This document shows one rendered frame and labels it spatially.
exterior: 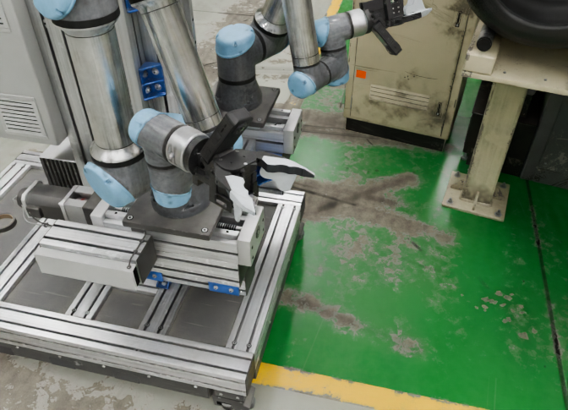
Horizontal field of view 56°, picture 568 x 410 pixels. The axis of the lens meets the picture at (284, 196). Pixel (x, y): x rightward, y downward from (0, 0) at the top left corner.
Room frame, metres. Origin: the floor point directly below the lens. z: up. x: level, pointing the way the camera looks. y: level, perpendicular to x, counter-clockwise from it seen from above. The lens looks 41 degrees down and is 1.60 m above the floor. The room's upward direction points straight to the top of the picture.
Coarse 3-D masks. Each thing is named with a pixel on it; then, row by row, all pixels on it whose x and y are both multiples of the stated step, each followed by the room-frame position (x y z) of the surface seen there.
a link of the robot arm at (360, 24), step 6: (348, 12) 1.46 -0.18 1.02; (354, 12) 1.46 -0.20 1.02; (360, 12) 1.46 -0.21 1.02; (354, 18) 1.44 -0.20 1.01; (360, 18) 1.44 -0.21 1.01; (366, 18) 1.45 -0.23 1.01; (354, 24) 1.43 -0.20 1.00; (360, 24) 1.43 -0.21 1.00; (366, 24) 1.44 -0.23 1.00; (354, 30) 1.43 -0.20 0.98; (360, 30) 1.43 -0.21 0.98; (366, 30) 1.44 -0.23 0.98; (354, 36) 1.44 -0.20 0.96
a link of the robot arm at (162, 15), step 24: (144, 0) 0.95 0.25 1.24; (168, 0) 0.97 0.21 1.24; (168, 24) 0.95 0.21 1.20; (168, 48) 0.94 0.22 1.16; (192, 48) 0.96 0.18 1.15; (168, 72) 0.93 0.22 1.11; (192, 72) 0.93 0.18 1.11; (192, 96) 0.91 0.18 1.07; (192, 120) 0.91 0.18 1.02; (216, 120) 0.92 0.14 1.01; (240, 144) 0.93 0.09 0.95
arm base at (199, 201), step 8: (200, 184) 1.00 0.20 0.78; (152, 192) 1.00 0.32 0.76; (192, 192) 0.97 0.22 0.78; (200, 192) 0.99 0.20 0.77; (208, 192) 1.01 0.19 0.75; (152, 200) 0.98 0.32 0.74; (192, 200) 0.97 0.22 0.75; (200, 200) 0.98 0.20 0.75; (208, 200) 1.00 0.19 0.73; (160, 208) 0.96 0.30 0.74; (168, 208) 0.95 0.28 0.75; (176, 208) 0.95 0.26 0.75; (184, 208) 0.95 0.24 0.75; (192, 208) 0.96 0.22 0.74; (200, 208) 0.97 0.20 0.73; (168, 216) 0.95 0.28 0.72; (176, 216) 0.94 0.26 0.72; (184, 216) 0.95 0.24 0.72
